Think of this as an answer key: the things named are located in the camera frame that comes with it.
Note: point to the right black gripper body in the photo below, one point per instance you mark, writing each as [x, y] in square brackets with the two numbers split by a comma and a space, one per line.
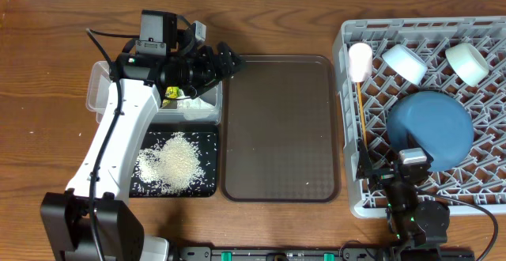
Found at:
[384, 174]

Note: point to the white cooked rice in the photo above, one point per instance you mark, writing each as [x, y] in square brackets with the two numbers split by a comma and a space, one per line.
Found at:
[170, 164]

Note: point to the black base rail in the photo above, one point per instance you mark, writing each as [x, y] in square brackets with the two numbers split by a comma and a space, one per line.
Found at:
[340, 254]

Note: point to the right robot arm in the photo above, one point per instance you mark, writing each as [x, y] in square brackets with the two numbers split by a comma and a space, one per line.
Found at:
[421, 227]

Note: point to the pink plastic cup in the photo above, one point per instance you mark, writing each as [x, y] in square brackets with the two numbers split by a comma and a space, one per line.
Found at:
[360, 62]

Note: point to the dark blue plate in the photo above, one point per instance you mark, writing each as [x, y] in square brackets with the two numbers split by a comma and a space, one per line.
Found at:
[438, 123]

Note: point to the brown serving tray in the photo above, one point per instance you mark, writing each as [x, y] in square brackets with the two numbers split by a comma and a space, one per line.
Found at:
[280, 131]

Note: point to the grey dishwasher rack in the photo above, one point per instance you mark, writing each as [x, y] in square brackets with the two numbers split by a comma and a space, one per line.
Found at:
[479, 181]

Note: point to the wooden chopstick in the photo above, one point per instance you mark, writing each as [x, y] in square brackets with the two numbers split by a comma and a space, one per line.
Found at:
[361, 112]

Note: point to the green snack wrapper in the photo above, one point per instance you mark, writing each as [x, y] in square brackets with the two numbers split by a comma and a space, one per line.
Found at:
[172, 94]

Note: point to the black plastic tray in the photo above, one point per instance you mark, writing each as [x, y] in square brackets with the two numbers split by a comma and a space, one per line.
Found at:
[209, 166]

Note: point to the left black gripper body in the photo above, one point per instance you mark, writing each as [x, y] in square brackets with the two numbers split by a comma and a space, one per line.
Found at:
[190, 74]

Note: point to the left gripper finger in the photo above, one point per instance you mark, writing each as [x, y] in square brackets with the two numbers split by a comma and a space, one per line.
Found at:
[229, 62]
[200, 87]

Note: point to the mint green bowl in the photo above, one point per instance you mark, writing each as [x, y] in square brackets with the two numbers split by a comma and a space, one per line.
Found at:
[468, 63]

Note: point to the clear plastic bin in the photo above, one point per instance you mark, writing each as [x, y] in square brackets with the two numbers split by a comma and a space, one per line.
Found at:
[97, 98]

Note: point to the white tissue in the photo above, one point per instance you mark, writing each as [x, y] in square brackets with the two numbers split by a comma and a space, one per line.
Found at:
[188, 105]

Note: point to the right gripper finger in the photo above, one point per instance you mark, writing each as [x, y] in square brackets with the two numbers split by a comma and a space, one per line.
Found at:
[413, 144]
[364, 166]

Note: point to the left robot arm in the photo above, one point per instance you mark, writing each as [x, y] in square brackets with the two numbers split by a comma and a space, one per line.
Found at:
[91, 220]

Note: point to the light blue small bowl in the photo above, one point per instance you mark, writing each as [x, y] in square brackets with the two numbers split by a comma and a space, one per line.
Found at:
[406, 63]

